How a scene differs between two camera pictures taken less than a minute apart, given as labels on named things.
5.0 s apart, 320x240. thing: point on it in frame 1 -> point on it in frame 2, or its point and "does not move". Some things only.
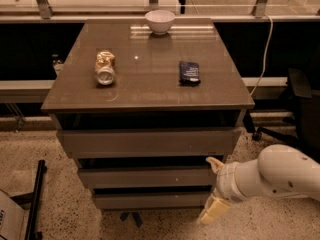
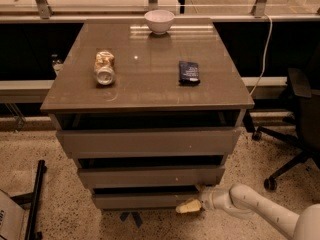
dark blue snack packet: [189, 74] does not move
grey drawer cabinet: [147, 108] does not move
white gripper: [224, 181] -> [208, 197]
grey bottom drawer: [152, 200] does not move
